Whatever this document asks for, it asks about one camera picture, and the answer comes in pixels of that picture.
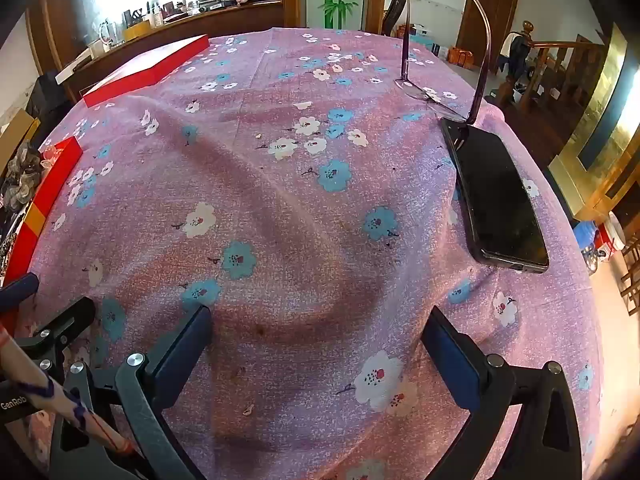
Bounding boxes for gold framed panel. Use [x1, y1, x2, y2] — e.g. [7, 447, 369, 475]
[547, 22, 640, 223]

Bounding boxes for black smartphone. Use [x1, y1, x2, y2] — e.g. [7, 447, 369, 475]
[441, 117, 550, 274]

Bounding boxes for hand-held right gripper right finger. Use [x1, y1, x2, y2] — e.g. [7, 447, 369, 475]
[422, 306, 583, 480]

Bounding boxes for dark jacket on railing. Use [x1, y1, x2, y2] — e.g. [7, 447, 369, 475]
[496, 31, 532, 75]

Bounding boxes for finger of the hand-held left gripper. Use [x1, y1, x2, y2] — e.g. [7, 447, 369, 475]
[19, 298, 96, 376]
[0, 272, 40, 311]

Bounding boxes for pink floral tablecloth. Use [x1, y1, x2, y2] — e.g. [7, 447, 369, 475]
[5, 27, 606, 480]

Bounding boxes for red box lid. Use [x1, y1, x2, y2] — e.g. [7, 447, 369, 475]
[82, 35, 211, 109]

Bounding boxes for brown patterned scrunchie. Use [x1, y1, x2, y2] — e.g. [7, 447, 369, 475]
[0, 152, 43, 211]

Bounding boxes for wooden stair railing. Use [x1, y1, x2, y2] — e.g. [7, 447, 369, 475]
[497, 20, 608, 113]

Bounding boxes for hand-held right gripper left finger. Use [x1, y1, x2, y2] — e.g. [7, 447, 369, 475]
[50, 305, 213, 480]

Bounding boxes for cluttered wooden counter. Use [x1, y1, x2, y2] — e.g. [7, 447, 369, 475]
[27, 0, 301, 103]

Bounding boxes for brown wooden door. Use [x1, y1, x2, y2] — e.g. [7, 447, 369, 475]
[456, 0, 522, 68]

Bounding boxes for purple frame eyeglasses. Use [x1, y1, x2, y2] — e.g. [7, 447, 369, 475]
[394, 0, 491, 127]

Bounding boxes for cardboard box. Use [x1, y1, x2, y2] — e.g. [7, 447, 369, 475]
[0, 107, 42, 173]

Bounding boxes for red box with white lining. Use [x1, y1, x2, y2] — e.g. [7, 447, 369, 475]
[0, 137, 83, 288]

